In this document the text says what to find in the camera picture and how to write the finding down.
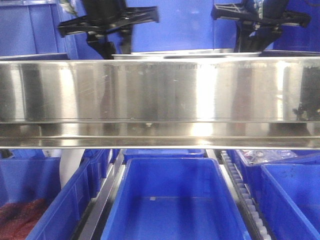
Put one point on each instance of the silver metal tray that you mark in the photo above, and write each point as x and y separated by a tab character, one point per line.
186	54

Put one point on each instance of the lower blue bin left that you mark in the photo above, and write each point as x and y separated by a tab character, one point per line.
27	180

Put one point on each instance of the blue bin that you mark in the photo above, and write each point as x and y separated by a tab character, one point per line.
174	199
290	200
162	153
27	180

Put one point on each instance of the lower blue bin right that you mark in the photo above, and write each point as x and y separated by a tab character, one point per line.
290	200

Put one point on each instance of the stainless steel shelf rail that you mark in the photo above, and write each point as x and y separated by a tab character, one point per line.
219	103

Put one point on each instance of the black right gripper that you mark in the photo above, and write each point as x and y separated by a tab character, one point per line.
258	21

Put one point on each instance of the bag of small parts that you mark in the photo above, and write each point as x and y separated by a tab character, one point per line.
259	156

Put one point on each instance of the blue bin behind centre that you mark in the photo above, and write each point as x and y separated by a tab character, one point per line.
162	153

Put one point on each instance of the lower blue bin centre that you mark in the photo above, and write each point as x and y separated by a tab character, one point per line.
174	199

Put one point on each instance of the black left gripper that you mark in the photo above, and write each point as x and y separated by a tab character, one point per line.
107	16

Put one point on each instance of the red mesh material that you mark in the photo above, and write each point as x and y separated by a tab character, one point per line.
18	219

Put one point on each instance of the lower white roller track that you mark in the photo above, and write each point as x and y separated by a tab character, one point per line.
246	205

